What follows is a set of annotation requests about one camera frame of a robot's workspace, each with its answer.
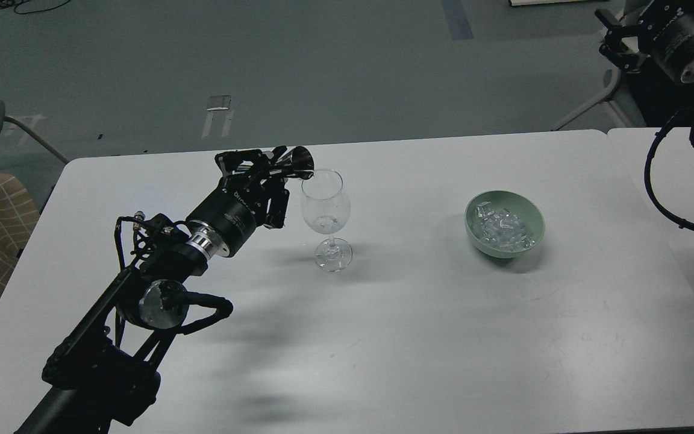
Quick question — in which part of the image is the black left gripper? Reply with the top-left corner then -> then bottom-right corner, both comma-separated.
186,148 -> 311,259

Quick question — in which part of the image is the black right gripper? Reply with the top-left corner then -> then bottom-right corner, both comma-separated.
594,1 -> 694,83

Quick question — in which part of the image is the steel cocktail jigger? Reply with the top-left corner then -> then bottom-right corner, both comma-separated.
270,146 -> 315,180

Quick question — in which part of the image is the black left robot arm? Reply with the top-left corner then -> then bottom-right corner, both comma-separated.
17,146 -> 314,433

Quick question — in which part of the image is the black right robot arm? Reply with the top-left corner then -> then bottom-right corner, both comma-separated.
595,1 -> 694,233

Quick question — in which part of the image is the clear wine glass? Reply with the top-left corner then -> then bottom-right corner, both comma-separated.
301,169 -> 354,272

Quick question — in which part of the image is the pile of ice cubes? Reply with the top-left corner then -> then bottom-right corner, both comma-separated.
471,201 -> 538,252

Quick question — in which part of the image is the metal floor plate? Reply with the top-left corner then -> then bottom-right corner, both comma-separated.
205,95 -> 232,112

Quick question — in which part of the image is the green ceramic bowl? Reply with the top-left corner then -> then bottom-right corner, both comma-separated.
464,190 -> 545,259

